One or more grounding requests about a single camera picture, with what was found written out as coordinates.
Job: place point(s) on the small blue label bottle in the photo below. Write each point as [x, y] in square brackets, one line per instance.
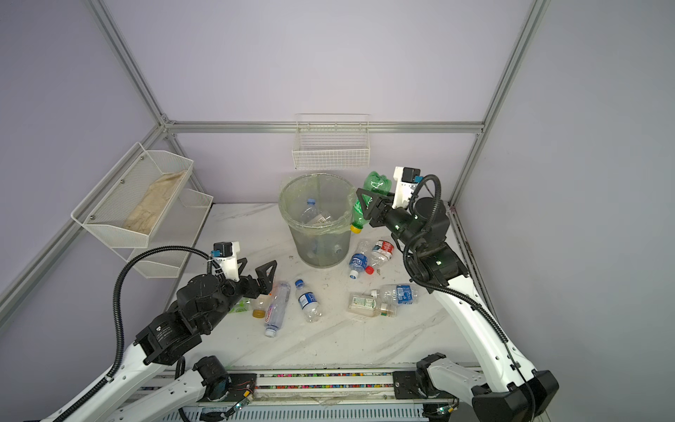
[307, 301]

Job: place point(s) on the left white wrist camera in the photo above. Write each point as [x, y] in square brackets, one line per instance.
[225, 254]

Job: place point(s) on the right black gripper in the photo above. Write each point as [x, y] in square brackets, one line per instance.
[380, 209]

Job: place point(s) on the grey mesh waste bin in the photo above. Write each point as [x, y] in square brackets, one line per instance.
[323, 251]

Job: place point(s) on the white mesh two-tier shelf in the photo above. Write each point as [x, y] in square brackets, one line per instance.
[104, 211]

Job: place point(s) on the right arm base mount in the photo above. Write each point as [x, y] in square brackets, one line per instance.
[407, 386]

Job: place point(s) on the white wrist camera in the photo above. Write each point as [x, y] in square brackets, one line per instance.
[225, 254]
[406, 179]

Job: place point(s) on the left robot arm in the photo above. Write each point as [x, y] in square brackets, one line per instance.
[199, 308]

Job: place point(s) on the crushed clear bottle white cap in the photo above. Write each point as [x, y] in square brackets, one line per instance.
[274, 317]

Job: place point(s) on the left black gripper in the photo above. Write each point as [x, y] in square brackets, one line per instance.
[264, 286]

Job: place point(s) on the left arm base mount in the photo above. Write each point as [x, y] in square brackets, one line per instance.
[230, 389]

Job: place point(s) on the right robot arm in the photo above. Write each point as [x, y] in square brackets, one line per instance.
[507, 387]

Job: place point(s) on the white wire wall basket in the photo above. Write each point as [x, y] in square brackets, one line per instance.
[331, 142]

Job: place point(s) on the green label clear bottle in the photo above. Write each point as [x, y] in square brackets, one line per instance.
[242, 306]

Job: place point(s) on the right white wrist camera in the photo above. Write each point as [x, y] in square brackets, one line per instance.
[406, 179]

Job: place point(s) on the red label crushed bottle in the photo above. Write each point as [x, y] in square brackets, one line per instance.
[380, 253]

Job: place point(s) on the orange label bottle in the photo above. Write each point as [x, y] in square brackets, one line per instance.
[260, 306]

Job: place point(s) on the aluminium front rail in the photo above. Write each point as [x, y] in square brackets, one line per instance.
[316, 387]

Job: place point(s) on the beige cloth in shelf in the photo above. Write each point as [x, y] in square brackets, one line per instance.
[146, 214]

